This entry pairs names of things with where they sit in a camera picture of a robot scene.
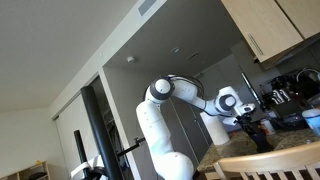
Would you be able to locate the wooden shelf unit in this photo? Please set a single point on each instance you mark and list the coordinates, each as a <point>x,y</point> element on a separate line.
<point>39,171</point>

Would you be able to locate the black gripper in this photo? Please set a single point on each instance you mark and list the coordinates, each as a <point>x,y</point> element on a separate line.
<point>247,124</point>

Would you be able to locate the white paper towel roll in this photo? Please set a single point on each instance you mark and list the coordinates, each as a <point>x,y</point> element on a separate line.
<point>215,129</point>

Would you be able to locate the small white bottle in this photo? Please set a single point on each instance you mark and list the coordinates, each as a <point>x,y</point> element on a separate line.
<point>267,126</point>

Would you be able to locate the black coffee machine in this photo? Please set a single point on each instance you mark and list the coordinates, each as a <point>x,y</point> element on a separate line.
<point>288,93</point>

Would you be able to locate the light wood upper cabinet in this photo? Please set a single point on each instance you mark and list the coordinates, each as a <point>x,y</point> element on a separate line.
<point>273,28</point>

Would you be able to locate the wooden chair back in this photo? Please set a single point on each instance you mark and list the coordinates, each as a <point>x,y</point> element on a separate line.
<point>296,163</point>

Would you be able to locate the dark glass bowl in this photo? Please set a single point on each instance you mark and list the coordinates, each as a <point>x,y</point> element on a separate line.
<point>293,121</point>

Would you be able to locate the blue lidded plastic container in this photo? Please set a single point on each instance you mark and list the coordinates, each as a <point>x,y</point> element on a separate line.
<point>312,117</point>

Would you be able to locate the dark blue coffee mug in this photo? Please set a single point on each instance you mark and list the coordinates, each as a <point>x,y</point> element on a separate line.
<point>261,142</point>

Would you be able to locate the white smoke detector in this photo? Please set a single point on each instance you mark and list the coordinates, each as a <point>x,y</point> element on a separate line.
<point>130,59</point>

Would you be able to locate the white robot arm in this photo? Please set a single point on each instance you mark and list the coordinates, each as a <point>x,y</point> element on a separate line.
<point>169,163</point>

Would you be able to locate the black vertical pole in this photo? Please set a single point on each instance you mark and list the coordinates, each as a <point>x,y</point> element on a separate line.
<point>101,135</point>

